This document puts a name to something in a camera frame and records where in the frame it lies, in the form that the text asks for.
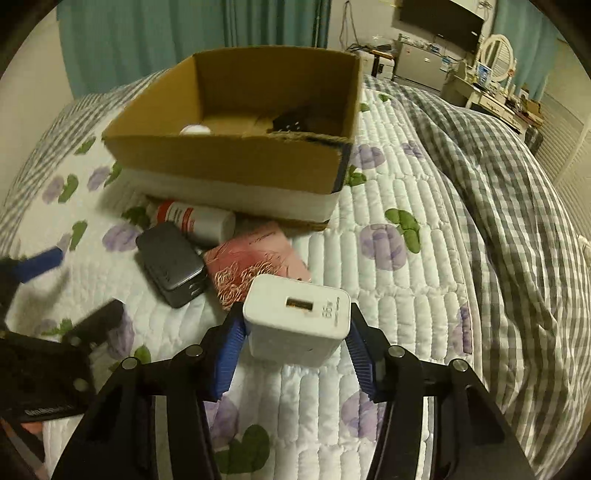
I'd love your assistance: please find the white USB charger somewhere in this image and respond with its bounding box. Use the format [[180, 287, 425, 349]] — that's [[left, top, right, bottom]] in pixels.
[[242, 274, 352, 368]]

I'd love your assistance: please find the black power adapter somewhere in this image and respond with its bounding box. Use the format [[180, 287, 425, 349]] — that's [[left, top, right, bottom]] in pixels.
[[135, 221, 208, 308]]

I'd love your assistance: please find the pink patterned card box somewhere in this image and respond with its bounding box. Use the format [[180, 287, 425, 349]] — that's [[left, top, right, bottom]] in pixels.
[[204, 222, 311, 311]]

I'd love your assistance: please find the white red tube bottle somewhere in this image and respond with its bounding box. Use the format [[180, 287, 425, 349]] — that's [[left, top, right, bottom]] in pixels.
[[149, 200, 235, 247]]

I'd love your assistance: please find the brown cardboard box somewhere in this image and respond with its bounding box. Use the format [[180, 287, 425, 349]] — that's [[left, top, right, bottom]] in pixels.
[[102, 46, 362, 229]]

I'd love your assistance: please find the white round object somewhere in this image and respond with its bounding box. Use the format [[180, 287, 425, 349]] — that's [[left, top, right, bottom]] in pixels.
[[179, 124, 211, 136]]

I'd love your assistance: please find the white floral quilted mat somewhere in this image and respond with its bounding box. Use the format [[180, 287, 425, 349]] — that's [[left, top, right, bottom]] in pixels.
[[1, 81, 481, 479]]

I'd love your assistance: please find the grey checkered bed cover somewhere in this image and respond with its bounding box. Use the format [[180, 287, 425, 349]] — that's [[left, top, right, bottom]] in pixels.
[[0, 68, 591, 480]]

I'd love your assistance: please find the black remote in box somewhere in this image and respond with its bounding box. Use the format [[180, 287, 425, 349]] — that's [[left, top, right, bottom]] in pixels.
[[270, 106, 311, 133]]

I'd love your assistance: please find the green curtain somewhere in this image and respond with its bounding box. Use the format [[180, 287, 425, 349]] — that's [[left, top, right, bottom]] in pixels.
[[57, 0, 331, 97], [492, 0, 559, 100]]

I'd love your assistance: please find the white dressing table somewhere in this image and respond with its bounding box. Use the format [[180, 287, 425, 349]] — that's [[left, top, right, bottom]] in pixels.
[[441, 74, 539, 140]]

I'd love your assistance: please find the white suitcase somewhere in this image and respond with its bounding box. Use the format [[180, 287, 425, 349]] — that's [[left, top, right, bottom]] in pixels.
[[356, 50, 396, 80]]

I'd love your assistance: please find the grey mini fridge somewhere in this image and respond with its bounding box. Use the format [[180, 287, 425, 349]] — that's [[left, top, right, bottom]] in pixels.
[[394, 42, 447, 92]]

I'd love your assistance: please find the oval white vanity mirror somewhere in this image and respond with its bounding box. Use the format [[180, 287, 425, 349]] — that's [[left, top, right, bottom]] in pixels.
[[477, 34, 516, 83]]

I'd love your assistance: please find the green right curtain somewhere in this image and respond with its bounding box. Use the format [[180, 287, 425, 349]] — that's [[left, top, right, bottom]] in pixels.
[[492, 0, 559, 100]]

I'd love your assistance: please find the black wall television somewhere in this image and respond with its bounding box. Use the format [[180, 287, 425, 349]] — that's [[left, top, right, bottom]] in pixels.
[[399, 0, 484, 54]]

